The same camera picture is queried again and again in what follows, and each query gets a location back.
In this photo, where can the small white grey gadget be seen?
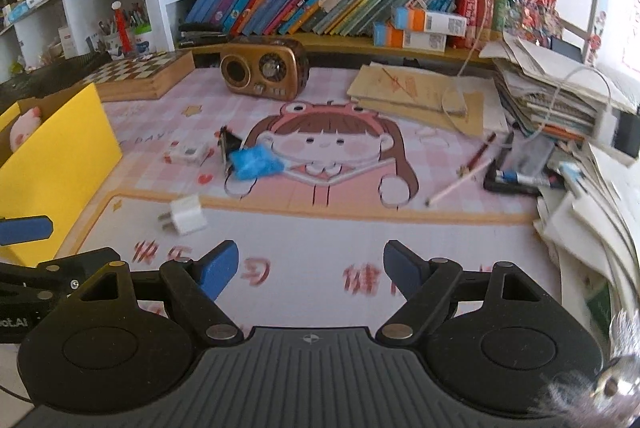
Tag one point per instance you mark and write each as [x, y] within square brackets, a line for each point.
[189, 153]

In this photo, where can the red pencil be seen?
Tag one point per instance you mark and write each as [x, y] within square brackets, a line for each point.
[479, 153]

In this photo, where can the grey furry pendant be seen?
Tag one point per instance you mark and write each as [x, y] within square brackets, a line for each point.
[610, 385]

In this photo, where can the white jar green lid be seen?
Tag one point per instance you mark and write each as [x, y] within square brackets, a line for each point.
[145, 42]

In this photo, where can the black binder clip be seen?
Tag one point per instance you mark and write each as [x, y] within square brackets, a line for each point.
[229, 146]

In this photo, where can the white charger plug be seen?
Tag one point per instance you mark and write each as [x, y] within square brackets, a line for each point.
[187, 214]

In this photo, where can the yellow cardboard box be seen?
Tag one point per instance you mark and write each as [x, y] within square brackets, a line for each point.
[50, 173]

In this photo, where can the black stapler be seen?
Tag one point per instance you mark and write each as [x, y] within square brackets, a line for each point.
[200, 36]

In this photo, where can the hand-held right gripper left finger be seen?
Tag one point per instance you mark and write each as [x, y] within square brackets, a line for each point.
[220, 265]

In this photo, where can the wooden chessboard box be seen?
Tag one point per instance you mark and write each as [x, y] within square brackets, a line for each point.
[135, 71]

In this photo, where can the red bottle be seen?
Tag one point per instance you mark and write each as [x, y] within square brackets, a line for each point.
[121, 31]

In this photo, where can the pink printed desktop mat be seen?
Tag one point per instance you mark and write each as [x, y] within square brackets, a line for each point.
[320, 228]

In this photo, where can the pile of white papers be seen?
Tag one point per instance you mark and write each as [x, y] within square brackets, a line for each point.
[575, 228]

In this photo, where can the white pen cup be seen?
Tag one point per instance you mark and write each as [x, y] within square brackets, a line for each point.
[111, 43]

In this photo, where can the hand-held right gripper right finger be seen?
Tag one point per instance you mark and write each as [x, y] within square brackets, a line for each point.
[400, 263]

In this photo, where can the blue plastic bag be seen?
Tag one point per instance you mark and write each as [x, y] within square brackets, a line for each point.
[255, 163]

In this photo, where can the orange white medicine box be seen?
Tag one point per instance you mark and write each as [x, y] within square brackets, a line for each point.
[410, 41]
[430, 21]

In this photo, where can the white box red label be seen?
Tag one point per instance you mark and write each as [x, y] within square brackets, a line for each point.
[67, 42]

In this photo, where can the black electronic keyboard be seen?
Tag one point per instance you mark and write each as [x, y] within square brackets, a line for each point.
[55, 73]

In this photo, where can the pink plush pig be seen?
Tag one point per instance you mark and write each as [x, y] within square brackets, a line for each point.
[25, 128]

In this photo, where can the stack of brown envelopes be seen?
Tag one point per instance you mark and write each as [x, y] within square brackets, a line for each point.
[400, 88]

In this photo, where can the black tray with markers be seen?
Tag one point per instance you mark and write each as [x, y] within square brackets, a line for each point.
[510, 185]

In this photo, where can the wooden retro radio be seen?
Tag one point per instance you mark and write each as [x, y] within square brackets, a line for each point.
[260, 68]

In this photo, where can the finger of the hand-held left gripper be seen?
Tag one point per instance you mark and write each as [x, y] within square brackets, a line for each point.
[60, 270]
[25, 230]

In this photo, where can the pale pencil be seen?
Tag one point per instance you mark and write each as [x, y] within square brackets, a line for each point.
[457, 182]

